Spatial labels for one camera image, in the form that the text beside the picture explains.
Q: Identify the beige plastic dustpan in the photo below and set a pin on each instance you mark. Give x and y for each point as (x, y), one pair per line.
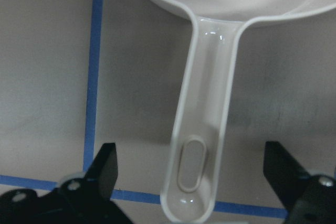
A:
(190, 186)

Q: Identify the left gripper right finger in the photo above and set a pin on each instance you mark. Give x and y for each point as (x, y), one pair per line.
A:
(307, 198)

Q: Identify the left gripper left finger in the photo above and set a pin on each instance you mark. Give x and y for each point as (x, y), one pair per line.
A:
(84, 199)

